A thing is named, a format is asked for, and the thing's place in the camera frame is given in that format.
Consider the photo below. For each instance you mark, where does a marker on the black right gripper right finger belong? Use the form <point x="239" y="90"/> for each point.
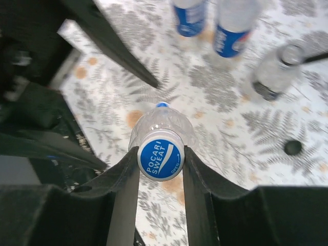
<point x="220" y="212"/>

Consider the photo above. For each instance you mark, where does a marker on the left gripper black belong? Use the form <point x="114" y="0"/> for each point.
<point x="32" y="49"/>

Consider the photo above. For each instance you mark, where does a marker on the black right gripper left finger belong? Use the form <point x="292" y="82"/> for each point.
<point x="100" y="212"/>

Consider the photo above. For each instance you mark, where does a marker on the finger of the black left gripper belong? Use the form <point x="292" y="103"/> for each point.
<point x="46" y="145"/>
<point x="92" y="21"/>

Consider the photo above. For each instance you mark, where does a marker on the blue white bottle cap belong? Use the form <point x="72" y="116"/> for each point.
<point x="161" y="158"/>

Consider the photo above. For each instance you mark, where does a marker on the small black bottle cap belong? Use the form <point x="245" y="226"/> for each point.
<point x="293" y="147"/>

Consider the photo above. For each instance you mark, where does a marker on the small black-label clear bottle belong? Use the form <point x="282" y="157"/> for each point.
<point x="277" y="71"/>

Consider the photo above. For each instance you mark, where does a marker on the Pepsi bottle logo label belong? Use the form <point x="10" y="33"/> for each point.
<point x="190" y="17"/>

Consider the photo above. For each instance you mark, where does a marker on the Pepsi bottle text label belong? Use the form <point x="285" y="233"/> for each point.
<point x="234" y="22"/>

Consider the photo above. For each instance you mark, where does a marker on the floral tablecloth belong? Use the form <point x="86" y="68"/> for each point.
<point x="240" y="140"/>

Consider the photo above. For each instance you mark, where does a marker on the blue white cap left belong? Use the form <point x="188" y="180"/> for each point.
<point x="162" y="104"/>

